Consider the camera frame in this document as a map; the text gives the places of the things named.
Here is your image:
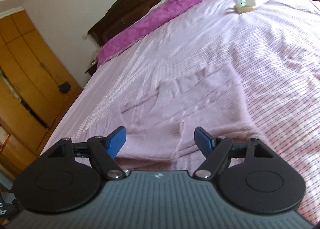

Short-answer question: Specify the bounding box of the small black handbag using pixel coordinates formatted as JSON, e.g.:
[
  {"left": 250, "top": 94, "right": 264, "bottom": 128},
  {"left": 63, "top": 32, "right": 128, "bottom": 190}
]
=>
[{"left": 59, "top": 82, "right": 71, "bottom": 94}]

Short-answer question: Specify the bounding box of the beige power strip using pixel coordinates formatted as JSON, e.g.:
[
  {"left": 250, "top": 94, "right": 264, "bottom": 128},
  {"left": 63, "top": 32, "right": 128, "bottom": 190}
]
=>
[{"left": 234, "top": 6, "right": 258, "bottom": 14}]

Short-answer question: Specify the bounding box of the pink checkered bed sheet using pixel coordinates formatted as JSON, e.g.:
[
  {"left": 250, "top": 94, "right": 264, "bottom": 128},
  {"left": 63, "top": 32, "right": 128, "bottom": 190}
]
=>
[{"left": 47, "top": 0, "right": 319, "bottom": 223}]

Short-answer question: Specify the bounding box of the lilac cable knit cardigan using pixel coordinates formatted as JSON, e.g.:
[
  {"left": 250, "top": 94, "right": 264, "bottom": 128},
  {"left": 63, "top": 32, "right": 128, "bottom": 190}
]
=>
[{"left": 117, "top": 64, "right": 258, "bottom": 171}]

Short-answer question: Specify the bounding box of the white charger plug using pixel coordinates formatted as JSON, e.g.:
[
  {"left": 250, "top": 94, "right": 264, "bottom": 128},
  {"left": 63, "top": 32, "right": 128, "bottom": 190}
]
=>
[
  {"left": 234, "top": 0, "right": 245, "bottom": 8},
  {"left": 245, "top": 0, "right": 256, "bottom": 7}
]

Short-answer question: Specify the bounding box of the dark wooden headboard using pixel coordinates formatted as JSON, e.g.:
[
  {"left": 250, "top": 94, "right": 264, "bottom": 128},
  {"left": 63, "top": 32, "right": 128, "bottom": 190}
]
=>
[{"left": 85, "top": 0, "right": 221, "bottom": 76}]

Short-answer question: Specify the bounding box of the wooden wardrobe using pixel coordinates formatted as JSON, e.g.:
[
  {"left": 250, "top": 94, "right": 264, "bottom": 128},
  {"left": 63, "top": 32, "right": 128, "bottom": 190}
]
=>
[{"left": 1, "top": 11, "right": 82, "bottom": 180}]

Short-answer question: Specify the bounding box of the magenta quilt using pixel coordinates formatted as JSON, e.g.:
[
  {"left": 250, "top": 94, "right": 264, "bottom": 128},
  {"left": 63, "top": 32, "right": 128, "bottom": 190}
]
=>
[{"left": 97, "top": 0, "right": 203, "bottom": 66}]

